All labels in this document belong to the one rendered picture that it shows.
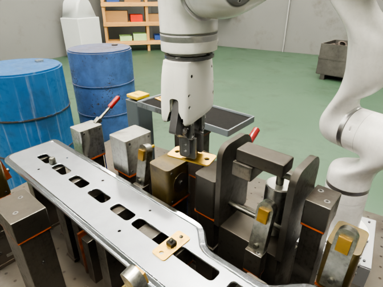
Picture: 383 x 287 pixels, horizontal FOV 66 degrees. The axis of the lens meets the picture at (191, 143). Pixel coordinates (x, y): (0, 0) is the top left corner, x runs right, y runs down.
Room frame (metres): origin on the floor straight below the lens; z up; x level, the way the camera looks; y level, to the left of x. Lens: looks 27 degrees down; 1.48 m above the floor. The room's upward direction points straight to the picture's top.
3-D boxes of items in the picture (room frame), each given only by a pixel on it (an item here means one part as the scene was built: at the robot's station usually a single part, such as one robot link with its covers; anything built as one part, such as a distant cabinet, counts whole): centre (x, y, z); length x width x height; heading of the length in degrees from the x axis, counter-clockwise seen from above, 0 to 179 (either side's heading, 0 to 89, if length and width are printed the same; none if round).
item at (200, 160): (0.46, 0.00, 1.23); 0.08 x 0.04 x 0.01; 61
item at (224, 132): (0.87, 0.00, 1.16); 0.37 x 0.14 x 0.02; 49
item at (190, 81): (0.46, 0.00, 1.36); 0.10 x 0.07 x 0.11; 152
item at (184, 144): (0.44, 0.01, 1.26); 0.03 x 0.03 x 0.07; 62
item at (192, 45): (0.46, 0.00, 1.42); 0.09 x 0.08 x 0.03; 152
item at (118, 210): (0.60, 0.20, 0.84); 0.12 x 0.05 x 0.29; 139
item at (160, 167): (0.70, 0.05, 0.89); 0.12 x 0.08 x 0.38; 139
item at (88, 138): (0.98, 0.37, 0.88); 0.12 x 0.07 x 0.36; 139
